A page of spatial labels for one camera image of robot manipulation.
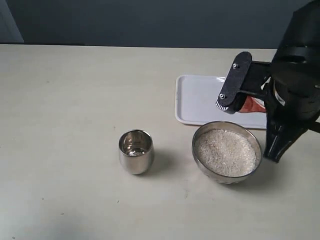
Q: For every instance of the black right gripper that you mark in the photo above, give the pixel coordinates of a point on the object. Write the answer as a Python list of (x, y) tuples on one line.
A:
[(289, 85)]

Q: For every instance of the dark red wooden spoon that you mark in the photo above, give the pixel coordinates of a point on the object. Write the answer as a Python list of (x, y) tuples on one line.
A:
[(253, 105)]

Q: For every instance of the steel bowl of rice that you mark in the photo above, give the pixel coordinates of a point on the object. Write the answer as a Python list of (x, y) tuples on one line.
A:
[(226, 152)]

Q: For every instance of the small steel cup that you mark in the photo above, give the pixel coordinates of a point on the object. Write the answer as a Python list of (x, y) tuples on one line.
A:
[(136, 151)]

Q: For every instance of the white plastic tray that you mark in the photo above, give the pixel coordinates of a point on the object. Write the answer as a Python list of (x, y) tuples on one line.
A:
[(195, 103)]

